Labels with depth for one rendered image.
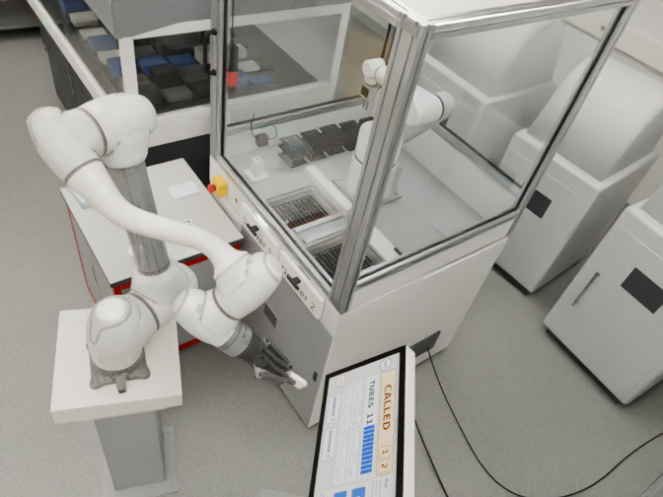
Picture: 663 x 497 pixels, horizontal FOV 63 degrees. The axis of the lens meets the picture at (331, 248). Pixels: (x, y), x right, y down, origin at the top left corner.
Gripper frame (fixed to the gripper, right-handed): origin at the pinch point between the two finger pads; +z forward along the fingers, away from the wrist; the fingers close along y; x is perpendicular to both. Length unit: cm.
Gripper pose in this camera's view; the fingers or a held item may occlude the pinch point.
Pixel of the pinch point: (295, 380)
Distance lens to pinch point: 156.0
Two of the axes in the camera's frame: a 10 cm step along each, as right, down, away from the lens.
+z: 6.5, 5.9, 4.8
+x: -7.5, 4.3, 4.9
